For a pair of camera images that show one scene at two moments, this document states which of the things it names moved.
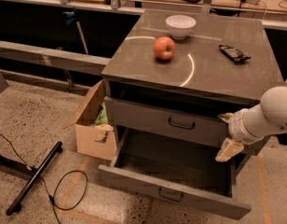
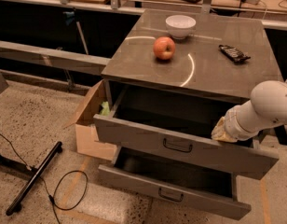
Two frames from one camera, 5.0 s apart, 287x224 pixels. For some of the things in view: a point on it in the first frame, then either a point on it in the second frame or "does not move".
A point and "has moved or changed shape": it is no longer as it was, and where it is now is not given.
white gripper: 236,126 to 233,122
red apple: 164,49 does not move
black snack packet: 233,53 does not move
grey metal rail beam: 50,58 does not move
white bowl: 180,26 does not move
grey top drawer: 184,120 has moved or changed shape
